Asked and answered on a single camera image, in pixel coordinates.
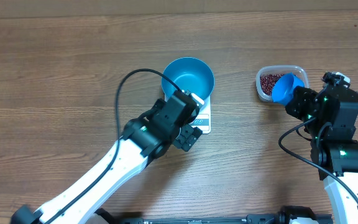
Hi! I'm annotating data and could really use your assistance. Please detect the red beans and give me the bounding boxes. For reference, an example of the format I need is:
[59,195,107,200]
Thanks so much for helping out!
[257,73,295,97]

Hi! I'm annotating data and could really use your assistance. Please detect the white digital kitchen scale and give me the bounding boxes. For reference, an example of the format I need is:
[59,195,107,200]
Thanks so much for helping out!
[165,93,212,135]

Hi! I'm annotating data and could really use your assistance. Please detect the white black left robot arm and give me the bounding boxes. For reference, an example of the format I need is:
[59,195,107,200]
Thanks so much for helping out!
[11,90,204,223]

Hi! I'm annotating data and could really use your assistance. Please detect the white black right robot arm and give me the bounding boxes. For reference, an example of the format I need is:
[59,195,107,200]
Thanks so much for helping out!
[285,72,358,223]

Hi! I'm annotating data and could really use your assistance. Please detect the blue plastic measuring scoop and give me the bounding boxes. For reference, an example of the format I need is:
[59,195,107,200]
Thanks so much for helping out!
[272,73,304,106]

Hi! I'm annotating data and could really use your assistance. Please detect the black mounting rail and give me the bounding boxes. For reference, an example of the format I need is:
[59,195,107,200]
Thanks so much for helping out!
[92,206,334,224]

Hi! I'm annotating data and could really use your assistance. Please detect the clear plastic container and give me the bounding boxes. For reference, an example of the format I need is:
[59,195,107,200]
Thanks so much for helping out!
[255,65,309,103]

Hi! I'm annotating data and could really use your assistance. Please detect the teal metal bowl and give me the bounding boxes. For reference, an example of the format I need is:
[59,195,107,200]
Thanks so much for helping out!
[163,57,215,100]

